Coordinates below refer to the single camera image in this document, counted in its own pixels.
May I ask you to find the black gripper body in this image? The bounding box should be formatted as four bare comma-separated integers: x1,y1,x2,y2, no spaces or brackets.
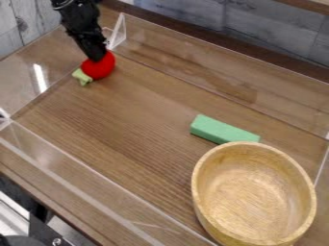
50,0,104,39

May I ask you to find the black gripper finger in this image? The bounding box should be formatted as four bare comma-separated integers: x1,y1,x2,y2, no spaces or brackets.
74,34,95,60
91,35,107,62

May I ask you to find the red plush fruit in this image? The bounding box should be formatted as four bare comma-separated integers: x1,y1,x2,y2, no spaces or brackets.
72,51,115,86

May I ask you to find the green foam block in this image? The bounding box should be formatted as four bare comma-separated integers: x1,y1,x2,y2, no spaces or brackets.
190,114,261,144

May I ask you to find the wooden bowl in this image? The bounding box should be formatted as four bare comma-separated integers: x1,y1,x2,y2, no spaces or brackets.
191,141,317,246

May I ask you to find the black metal bracket bottom left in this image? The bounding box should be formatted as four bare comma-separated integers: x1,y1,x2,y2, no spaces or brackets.
28,214,74,246

